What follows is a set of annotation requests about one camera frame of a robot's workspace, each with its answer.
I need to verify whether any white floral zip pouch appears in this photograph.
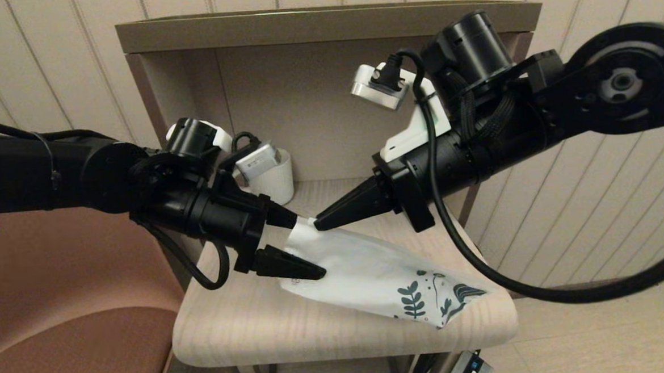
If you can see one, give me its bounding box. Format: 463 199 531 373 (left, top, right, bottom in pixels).
277 207 490 337

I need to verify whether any white ribbed ceramic mug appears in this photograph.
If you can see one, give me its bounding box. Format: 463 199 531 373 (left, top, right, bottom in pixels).
245 148 296 207

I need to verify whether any beige wooden desk with hutch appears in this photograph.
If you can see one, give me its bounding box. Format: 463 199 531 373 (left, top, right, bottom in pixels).
115 0 560 373

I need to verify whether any pink chair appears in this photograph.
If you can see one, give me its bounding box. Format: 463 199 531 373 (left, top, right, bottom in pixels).
0 160 190 373

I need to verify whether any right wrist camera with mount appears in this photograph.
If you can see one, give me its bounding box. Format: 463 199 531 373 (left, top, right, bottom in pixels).
350 60 455 164

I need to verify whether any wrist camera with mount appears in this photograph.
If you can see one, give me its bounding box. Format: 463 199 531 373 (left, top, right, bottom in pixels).
165 114 282 187
350 60 455 164

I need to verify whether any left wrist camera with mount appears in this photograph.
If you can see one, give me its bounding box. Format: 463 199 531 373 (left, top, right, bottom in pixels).
165 114 282 187

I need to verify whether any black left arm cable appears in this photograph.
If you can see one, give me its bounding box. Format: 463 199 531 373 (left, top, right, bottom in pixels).
135 212 231 294

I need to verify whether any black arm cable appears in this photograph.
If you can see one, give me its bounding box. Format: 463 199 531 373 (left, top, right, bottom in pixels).
379 36 664 313
135 212 231 294

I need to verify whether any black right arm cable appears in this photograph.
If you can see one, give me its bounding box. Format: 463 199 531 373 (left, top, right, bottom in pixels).
379 36 664 313

